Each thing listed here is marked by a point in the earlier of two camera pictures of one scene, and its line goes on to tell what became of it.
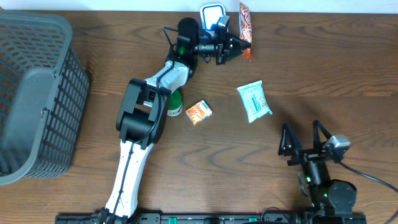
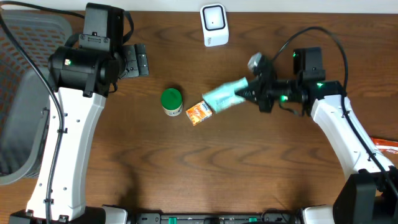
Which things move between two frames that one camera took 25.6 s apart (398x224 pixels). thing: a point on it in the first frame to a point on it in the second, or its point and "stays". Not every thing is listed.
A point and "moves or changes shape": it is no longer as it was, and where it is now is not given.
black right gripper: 306,155 to 262,94
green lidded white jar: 175,104 stays
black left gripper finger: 231,53 to 143,64
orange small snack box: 199,112 stays
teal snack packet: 255,100 moves or changes shape
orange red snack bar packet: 245,30 to 386,145
